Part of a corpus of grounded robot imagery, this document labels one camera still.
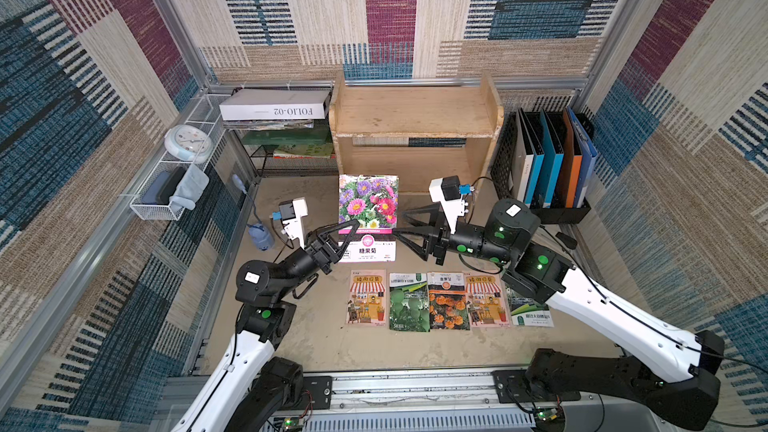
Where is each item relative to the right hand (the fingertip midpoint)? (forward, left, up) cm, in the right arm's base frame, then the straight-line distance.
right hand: (398, 221), depth 56 cm
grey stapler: (+18, -54, -37) cm, 68 cm away
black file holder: (+50, -63, -16) cm, 82 cm away
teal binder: (+30, -40, -14) cm, 51 cm away
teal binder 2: (+31, -44, -14) cm, 56 cm away
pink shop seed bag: (+2, +9, -41) cm, 42 cm away
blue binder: (+30, -53, -12) cm, 63 cm away
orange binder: (+30, -50, -15) cm, 60 cm away
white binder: (+30, -36, -12) cm, 48 cm away
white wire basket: (+45, +56, -7) cm, 72 cm away
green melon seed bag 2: (-3, -38, -41) cm, 56 cm away
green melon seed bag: (-1, -3, -41) cm, 42 cm away
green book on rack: (+40, +31, -13) cm, 52 cm away
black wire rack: (+53, +49, -32) cm, 79 cm away
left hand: (0, +8, -2) cm, 8 cm away
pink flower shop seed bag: (+1, -26, -41) cm, 48 cm away
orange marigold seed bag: (+1, -15, -41) cm, 43 cm away
